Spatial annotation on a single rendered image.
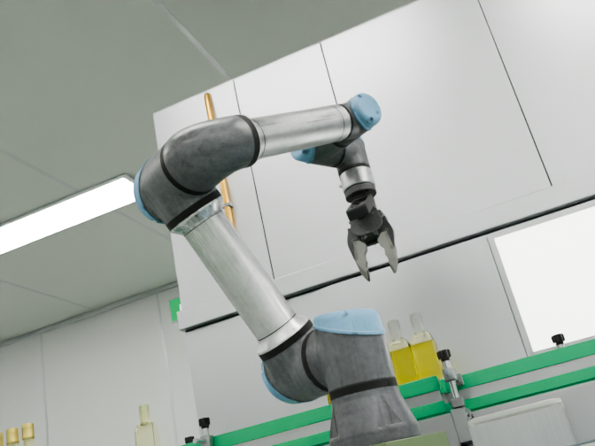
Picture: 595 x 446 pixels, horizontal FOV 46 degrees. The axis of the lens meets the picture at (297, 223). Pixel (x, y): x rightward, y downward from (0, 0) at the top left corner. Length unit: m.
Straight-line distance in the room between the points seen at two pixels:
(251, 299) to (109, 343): 4.82
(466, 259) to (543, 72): 0.59
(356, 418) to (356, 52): 1.39
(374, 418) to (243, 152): 0.49
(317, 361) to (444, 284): 0.75
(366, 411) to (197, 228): 0.43
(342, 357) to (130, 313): 4.88
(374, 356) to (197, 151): 0.45
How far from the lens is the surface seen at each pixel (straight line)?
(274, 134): 1.26
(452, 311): 1.87
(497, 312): 1.86
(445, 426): 1.56
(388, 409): 1.15
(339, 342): 1.17
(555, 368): 1.67
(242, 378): 2.06
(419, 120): 2.10
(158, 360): 5.74
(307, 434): 1.67
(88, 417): 6.07
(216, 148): 1.18
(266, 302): 1.26
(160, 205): 1.26
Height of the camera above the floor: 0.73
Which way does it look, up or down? 23 degrees up
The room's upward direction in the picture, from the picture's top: 13 degrees counter-clockwise
